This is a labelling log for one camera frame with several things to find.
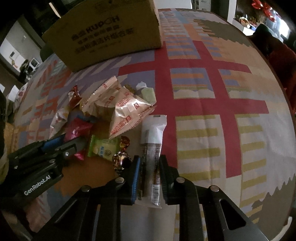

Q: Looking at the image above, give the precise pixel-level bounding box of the red ribbon decoration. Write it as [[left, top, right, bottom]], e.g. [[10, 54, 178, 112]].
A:
[[251, 0, 276, 23]]

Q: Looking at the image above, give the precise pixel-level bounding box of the brown cardboard box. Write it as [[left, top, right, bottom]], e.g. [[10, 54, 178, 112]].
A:
[[42, 1, 163, 72]]

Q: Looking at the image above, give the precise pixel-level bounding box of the white Denma cheese ball bag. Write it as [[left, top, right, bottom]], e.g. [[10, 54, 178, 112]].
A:
[[49, 105, 70, 138]]

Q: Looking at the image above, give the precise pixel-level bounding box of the red white snack packet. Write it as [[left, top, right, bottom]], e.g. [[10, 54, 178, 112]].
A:
[[68, 85, 82, 109]]

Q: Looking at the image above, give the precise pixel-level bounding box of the green candy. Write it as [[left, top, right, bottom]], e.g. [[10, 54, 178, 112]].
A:
[[135, 81, 157, 105]]

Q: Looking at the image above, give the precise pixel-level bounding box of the beige red biscuit packet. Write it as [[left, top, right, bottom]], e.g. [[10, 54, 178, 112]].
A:
[[109, 90, 155, 139], [80, 76, 133, 120]]

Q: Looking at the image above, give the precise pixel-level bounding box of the green white snack packet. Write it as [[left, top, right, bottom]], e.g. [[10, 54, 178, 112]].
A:
[[87, 135, 120, 162]]

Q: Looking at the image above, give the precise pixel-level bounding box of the magenta foil snack packet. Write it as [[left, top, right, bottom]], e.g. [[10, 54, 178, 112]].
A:
[[64, 118, 93, 161]]

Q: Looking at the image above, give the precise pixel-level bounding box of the white brown snack bar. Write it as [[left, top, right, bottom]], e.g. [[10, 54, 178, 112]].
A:
[[138, 115, 167, 208]]

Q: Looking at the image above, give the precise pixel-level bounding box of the colourful patterned tablecloth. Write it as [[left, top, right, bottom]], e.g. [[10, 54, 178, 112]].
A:
[[9, 9, 295, 240]]

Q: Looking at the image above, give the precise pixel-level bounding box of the gold red foil candy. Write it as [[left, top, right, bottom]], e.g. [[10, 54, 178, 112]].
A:
[[112, 136, 132, 173]]

